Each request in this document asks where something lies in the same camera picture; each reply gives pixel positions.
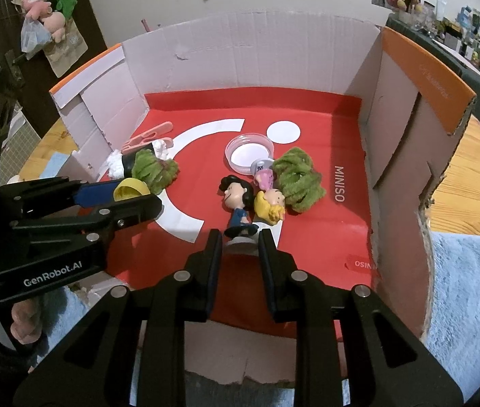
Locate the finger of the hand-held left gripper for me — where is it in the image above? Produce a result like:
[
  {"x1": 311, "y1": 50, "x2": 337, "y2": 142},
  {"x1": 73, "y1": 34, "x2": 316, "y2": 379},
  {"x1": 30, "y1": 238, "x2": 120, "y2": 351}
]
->
[
  {"x1": 0, "y1": 179, "x2": 122, "y2": 218},
  {"x1": 10, "y1": 194, "x2": 164, "y2": 243}
]

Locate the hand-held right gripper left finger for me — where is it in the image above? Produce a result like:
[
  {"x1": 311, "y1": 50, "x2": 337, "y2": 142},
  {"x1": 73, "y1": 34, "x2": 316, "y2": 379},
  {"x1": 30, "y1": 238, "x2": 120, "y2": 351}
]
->
[{"x1": 13, "y1": 229, "x2": 223, "y2": 407}]

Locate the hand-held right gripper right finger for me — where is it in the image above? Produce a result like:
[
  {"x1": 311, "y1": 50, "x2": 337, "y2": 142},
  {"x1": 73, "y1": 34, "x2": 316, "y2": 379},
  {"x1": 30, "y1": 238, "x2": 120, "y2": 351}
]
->
[{"x1": 260, "y1": 228, "x2": 465, "y2": 407}]

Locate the green and red fuzzy scrunchie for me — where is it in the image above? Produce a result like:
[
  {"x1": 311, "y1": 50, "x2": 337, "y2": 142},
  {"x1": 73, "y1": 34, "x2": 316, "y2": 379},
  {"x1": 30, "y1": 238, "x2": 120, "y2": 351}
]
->
[{"x1": 131, "y1": 148, "x2": 181, "y2": 194}]

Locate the blonde figurine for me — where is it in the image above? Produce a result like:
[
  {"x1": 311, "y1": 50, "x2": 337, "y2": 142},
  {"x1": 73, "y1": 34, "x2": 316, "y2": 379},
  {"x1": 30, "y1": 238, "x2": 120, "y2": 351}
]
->
[{"x1": 250, "y1": 158, "x2": 285, "y2": 228}]

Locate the dark-haired figurine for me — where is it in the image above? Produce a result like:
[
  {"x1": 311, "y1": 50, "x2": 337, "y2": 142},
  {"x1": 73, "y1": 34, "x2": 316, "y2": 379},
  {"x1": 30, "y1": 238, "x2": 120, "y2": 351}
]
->
[{"x1": 217, "y1": 175, "x2": 260, "y2": 256}]

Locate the pink plastic clip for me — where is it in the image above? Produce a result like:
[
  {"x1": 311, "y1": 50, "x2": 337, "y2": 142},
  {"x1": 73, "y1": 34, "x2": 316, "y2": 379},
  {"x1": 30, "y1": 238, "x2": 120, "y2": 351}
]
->
[{"x1": 121, "y1": 121, "x2": 174, "y2": 156}]

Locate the clear round lid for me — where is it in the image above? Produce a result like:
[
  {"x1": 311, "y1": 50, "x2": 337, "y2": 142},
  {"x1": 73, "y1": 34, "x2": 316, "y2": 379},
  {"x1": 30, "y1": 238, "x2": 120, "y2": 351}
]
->
[{"x1": 224, "y1": 132, "x2": 276, "y2": 176}]

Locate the cardboard box with red lining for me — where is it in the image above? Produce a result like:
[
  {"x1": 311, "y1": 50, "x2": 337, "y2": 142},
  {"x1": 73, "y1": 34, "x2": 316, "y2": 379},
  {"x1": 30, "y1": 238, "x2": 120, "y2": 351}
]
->
[{"x1": 49, "y1": 10, "x2": 478, "y2": 387}]

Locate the person's left hand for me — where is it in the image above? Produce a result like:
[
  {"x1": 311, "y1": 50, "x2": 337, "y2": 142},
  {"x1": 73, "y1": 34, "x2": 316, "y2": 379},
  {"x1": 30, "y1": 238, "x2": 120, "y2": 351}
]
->
[{"x1": 0, "y1": 293, "x2": 44, "y2": 346}]

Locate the black and white sushi toy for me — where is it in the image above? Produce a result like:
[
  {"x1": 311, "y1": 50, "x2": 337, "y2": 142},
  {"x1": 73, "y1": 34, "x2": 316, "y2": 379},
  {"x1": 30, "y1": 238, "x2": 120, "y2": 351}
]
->
[{"x1": 105, "y1": 141, "x2": 173, "y2": 179}]

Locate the clear plastic bag on door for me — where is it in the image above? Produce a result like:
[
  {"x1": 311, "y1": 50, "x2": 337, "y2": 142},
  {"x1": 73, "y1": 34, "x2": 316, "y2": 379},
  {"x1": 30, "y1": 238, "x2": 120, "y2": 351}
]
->
[{"x1": 20, "y1": 19, "x2": 52, "y2": 60}]

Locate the pale pink plush toy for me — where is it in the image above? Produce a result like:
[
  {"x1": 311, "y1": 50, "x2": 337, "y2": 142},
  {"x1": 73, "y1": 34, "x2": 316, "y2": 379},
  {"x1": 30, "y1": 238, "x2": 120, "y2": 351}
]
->
[{"x1": 42, "y1": 10, "x2": 68, "y2": 44}]

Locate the green plush toy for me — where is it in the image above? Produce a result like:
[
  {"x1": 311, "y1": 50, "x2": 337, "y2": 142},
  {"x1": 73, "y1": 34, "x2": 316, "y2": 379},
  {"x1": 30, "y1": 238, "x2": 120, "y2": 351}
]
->
[{"x1": 55, "y1": 0, "x2": 78, "y2": 20}]

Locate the pink pig plush toy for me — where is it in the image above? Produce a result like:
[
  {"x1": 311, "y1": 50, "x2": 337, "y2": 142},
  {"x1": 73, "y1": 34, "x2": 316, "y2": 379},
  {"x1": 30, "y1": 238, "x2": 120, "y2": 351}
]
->
[{"x1": 21, "y1": 0, "x2": 52, "y2": 20}]

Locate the light blue fluffy towel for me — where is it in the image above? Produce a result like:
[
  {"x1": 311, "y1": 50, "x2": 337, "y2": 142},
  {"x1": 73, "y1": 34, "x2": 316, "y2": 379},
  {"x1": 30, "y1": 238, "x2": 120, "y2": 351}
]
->
[{"x1": 19, "y1": 150, "x2": 480, "y2": 407}]

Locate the cluster of bottles and jars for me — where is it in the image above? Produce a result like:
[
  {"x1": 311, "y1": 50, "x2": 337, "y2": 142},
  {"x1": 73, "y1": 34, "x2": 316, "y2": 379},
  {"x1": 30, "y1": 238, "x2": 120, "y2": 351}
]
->
[{"x1": 410, "y1": 0, "x2": 480, "y2": 82}]

